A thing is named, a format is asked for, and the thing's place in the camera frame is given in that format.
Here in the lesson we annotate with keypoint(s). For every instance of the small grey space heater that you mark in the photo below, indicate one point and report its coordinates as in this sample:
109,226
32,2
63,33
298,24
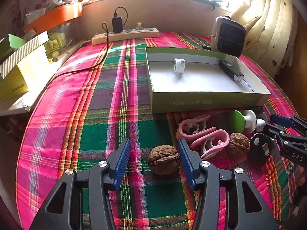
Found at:
230,37

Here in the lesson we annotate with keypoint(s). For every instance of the black bike light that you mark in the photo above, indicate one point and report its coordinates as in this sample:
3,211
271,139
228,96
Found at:
230,70

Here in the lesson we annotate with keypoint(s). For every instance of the striped box lid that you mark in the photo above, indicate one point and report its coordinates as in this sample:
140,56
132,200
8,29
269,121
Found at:
21,52

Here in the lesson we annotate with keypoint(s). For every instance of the plaid tablecloth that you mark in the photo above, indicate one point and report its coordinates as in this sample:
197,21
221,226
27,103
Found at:
96,124

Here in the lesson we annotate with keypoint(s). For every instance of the pile of small packets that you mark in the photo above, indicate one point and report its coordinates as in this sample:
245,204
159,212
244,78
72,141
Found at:
55,2

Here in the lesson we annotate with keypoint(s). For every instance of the black charger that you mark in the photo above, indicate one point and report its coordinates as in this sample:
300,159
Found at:
117,25

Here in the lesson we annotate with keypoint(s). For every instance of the white mushroom-shaped hook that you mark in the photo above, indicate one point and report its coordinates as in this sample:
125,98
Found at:
261,124

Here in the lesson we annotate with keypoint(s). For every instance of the orange tray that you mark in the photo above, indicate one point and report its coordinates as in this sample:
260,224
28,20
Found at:
55,18

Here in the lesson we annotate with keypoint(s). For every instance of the clear plastic storage bin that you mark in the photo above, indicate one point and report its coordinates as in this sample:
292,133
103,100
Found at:
62,38

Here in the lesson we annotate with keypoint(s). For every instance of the round black remote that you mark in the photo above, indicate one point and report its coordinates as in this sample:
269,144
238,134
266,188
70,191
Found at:
260,148

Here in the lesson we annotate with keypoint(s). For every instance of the brown walnut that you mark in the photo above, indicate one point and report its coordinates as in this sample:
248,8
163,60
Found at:
163,159
239,143

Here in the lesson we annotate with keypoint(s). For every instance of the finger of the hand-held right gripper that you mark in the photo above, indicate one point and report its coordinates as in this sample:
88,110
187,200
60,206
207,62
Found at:
280,119
275,131

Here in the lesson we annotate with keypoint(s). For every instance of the pink plastic clip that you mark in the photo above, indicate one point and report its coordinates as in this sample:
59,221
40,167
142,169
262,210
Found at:
182,130
223,136

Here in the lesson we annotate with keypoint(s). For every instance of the white plug adapter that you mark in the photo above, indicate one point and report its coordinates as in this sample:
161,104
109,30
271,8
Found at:
139,26

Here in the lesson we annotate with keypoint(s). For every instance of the yellow-green cardboard box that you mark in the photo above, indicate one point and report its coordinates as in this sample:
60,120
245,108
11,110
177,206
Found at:
24,74

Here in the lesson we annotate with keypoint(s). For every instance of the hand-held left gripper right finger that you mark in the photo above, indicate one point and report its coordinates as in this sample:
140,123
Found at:
186,163

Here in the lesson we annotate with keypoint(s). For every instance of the red berry branches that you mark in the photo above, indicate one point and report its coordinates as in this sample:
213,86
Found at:
20,12

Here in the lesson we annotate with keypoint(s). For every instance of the green white spool-shaped gadget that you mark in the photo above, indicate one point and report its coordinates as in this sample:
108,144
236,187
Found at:
236,119

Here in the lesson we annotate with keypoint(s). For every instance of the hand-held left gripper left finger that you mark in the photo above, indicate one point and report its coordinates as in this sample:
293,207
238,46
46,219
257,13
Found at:
122,163

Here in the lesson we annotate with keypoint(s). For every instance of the green cardboard box tray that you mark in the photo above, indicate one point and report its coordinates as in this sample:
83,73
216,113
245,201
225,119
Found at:
203,81

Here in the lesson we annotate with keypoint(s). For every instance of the beige power strip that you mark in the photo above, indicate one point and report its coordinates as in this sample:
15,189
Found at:
124,36

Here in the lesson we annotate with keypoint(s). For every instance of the green paper box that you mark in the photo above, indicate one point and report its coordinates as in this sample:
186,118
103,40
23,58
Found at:
12,42

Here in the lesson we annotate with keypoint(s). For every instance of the cream dotted curtain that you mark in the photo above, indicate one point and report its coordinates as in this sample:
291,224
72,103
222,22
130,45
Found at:
271,24

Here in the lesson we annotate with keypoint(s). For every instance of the white ribbed bottle cap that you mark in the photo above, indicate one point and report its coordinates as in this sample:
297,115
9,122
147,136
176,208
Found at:
178,65

